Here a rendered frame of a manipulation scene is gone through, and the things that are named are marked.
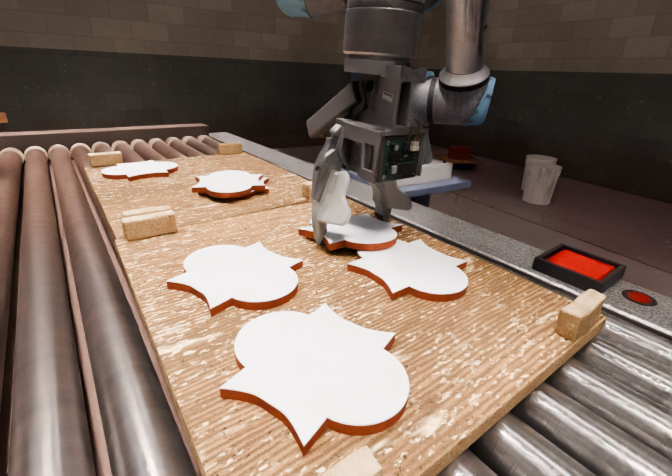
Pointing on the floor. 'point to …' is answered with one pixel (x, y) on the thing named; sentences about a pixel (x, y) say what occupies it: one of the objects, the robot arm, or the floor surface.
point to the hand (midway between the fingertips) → (350, 227)
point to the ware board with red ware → (458, 155)
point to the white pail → (540, 182)
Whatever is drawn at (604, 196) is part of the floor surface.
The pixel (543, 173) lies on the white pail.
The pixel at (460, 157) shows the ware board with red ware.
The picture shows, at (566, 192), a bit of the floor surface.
